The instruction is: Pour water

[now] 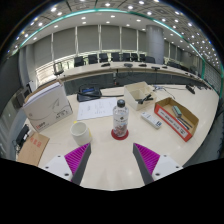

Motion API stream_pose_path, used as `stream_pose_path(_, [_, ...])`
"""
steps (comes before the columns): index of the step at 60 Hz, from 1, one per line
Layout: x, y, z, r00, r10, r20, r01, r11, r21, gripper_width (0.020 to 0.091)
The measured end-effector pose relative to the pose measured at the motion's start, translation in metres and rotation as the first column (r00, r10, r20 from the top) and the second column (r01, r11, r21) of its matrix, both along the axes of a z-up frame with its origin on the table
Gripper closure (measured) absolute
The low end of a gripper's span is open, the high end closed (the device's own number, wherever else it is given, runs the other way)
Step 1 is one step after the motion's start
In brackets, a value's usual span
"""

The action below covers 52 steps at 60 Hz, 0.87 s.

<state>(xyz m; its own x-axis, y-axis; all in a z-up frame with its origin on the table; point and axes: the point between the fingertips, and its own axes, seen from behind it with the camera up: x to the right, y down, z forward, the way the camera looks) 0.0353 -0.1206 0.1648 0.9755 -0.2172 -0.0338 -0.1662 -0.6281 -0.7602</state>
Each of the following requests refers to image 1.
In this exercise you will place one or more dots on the ceiling lights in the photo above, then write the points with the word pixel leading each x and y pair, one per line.
pixel 110 10

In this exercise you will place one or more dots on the white cup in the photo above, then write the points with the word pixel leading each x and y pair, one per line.
pixel 80 133

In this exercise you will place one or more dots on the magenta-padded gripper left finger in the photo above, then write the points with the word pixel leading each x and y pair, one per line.
pixel 76 159

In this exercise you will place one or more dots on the open beige cardboard box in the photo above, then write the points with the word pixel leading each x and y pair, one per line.
pixel 133 98

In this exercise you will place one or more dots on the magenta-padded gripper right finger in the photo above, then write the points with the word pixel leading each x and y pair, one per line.
pixel 147 159

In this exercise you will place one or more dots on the clear bottle with black cap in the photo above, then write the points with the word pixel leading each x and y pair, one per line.
pixel 120 120

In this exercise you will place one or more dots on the row of black office chairs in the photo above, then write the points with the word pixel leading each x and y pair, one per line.
pixel 115 57

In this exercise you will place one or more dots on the white paper sheet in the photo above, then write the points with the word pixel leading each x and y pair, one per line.
pixel 95 109

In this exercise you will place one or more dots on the long curved conference desk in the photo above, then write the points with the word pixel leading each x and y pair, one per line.
pixel 116 66

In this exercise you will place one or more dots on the open red-sided cardboard box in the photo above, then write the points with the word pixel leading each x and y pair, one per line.
pixel 168 118

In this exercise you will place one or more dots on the white carton box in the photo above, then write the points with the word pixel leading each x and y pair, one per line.
pixel 46 106

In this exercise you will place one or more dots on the dark long tool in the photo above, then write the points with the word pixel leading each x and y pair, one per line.
pixel 182 123

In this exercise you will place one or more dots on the grey-green small case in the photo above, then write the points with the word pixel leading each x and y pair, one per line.
pixel 177 111

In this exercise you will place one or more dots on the black desk device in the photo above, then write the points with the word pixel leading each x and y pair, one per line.
pixel 88 95

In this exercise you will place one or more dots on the flat round red coaster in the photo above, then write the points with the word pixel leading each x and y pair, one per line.
pixel 115 136

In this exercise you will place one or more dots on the grey box monitor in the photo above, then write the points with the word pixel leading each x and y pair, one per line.
pixel 22 96

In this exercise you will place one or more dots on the flat brown cardboard sheet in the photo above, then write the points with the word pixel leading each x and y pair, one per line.
pixel 33 148

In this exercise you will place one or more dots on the black power adapter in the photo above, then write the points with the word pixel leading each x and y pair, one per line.
pixel 22 135

